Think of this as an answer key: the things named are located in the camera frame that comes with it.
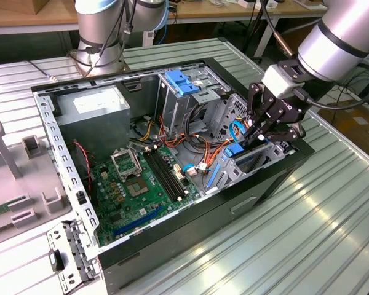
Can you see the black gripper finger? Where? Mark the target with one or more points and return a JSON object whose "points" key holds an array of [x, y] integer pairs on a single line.
{"points": [[255, 98], [286, 132]]}

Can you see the hard disk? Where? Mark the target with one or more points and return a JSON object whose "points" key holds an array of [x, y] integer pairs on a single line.
{"points": [[233, 151]]}

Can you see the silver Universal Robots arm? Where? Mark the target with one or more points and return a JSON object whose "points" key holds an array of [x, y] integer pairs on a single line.
{"points": [[335, 40]]}

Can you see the metal disk bay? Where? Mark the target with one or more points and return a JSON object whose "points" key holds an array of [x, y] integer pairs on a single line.
{"points": [[226, 179]]}

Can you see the black tripod stand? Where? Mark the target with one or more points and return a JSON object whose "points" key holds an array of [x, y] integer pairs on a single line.
{"points": [[253, 37]]}

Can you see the brown cardboard box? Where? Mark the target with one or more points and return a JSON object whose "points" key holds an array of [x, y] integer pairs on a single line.
{"points": [[356, 129]]}

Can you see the metal drive cage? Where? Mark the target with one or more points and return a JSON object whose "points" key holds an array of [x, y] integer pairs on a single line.
{"points": [[175, 107]]}

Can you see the white small box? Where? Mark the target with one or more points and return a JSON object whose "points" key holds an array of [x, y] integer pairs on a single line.
{"points": [[246, 3]]}

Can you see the black RAM slot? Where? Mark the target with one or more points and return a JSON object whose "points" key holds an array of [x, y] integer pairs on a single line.
{"points": [[161, 175], [169, 175]]}

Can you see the black open PC case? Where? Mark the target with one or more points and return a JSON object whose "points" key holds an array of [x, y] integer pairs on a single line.
{"points": [[203, 227]]}

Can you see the CPU socket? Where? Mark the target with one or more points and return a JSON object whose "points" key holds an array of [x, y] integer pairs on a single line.
{"points": [[137, 187]]}

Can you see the green motherboard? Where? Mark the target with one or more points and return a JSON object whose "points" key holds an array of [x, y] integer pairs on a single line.
{"points": [[141, 212]]}

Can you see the grey power supply unit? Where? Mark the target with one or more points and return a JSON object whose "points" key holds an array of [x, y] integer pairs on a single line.
{"points": [[92, 129]]}

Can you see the blue expansion slot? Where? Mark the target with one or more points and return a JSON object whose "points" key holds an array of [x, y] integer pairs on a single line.
{"points": [[138, 222]]}

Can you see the small cardboard box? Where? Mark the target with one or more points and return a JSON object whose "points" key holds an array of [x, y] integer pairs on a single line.
{"points": [[40, 6]]}

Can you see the grey parts rack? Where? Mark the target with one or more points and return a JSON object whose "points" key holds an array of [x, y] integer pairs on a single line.
{"points": [[34, 178]]}

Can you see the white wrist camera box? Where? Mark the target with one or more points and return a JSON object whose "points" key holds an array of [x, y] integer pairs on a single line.
{"points": [[276, 81]]}

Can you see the blue plastic drive bracket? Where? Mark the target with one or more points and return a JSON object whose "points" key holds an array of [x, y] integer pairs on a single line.
{"points": [[181, 83]]}

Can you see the wooden desk white frame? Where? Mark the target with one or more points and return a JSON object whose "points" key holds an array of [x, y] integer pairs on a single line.
{"points": [[203, 10]]}

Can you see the brown square base plate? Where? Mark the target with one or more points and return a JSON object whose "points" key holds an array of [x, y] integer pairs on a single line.
{"points": [[126, 66]]}

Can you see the metal rear slot bracket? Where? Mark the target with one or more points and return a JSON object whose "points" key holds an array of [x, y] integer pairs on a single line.
{"points": [[70, 246]]}

